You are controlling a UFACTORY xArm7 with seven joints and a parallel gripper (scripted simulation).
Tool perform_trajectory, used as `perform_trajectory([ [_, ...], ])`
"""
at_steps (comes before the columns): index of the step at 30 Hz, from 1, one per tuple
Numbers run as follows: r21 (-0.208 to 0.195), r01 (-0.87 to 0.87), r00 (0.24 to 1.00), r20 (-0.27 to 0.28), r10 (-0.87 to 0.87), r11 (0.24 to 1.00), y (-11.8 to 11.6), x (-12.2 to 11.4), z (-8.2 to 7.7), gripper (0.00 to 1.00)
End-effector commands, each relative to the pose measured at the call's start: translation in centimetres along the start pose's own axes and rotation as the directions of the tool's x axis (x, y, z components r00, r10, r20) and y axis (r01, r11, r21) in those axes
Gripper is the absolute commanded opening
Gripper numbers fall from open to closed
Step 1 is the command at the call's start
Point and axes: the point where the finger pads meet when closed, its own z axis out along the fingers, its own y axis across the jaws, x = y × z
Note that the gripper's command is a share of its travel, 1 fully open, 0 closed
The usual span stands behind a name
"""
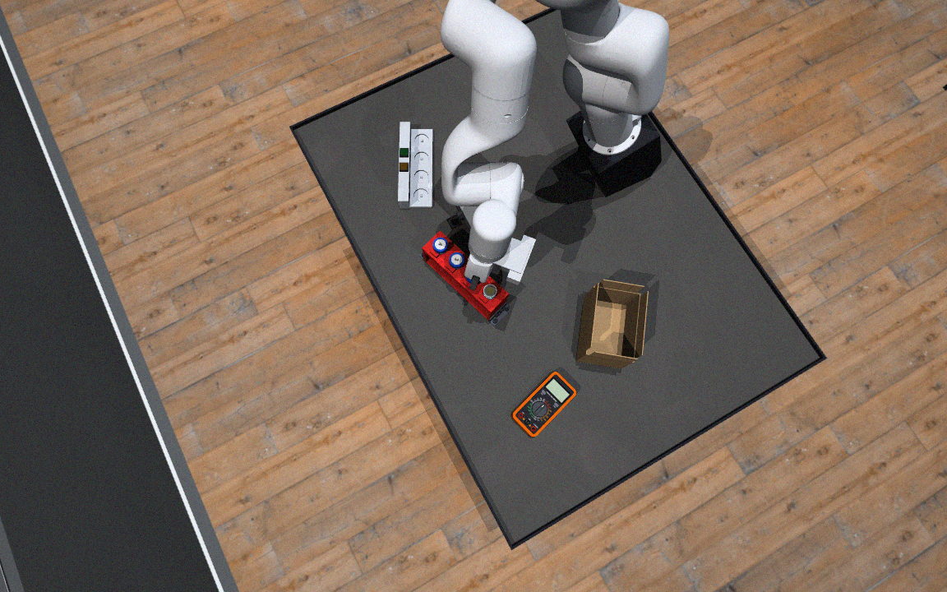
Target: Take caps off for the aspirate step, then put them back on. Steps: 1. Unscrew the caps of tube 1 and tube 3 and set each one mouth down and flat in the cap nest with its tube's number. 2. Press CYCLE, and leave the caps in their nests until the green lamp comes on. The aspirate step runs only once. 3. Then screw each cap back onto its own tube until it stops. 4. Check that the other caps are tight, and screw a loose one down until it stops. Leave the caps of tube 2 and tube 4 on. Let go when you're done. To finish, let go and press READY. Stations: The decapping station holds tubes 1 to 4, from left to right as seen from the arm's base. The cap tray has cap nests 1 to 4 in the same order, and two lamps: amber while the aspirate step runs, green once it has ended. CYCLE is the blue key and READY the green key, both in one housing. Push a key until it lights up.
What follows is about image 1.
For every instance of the red tube rack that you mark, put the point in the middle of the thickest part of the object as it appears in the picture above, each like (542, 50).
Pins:
(440, 264)

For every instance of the orange digital multimeter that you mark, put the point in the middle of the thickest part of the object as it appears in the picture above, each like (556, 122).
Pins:
(544, 404)

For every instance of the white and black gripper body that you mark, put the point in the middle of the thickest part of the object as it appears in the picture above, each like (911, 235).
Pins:
(478, 268)

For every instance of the brown cardboard box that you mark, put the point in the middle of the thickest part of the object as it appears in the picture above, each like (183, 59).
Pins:
(609, 324)

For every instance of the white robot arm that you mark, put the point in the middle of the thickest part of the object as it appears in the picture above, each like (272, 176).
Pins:
(603, 37)

